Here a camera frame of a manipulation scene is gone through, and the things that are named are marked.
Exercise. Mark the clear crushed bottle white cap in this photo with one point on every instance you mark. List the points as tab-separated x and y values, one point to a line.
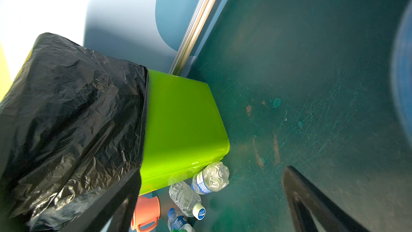
188	201

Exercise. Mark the pink plastic watering can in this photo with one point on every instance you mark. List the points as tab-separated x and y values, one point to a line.
146	214

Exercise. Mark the purple blue glass vase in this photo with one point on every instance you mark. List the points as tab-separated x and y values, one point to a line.
401	72

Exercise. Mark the blue label bottle blue cap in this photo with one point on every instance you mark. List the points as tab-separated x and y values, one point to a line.
177	222

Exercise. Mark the green plastic bin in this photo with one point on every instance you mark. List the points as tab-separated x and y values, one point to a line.
184	131

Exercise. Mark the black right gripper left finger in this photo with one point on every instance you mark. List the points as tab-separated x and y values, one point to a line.
115	206

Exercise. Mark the black bin liner bag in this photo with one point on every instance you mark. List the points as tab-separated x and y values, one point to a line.
72	125

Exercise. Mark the blue cap water bottle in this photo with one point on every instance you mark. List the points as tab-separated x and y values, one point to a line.
213	178

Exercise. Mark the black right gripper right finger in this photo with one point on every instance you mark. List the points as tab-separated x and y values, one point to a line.
306	203

